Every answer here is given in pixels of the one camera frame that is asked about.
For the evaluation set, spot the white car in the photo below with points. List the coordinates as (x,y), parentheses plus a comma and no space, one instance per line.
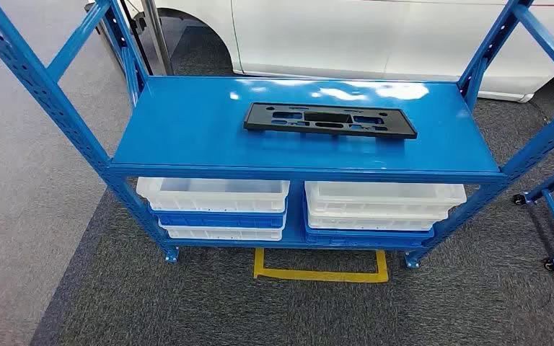
(353,38)

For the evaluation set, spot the yellow floor tape marking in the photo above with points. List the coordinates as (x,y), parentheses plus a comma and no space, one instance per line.
(315,275)

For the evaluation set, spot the blue metal shelf rack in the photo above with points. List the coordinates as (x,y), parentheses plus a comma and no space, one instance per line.
(210,124)

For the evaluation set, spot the black plastic car part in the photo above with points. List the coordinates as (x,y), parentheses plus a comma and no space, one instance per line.
(258,119)

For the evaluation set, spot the silver metal stand pole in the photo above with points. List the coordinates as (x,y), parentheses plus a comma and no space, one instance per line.
(155,33)

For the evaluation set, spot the thin black rod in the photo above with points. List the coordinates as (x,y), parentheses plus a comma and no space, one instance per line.
(133,29)

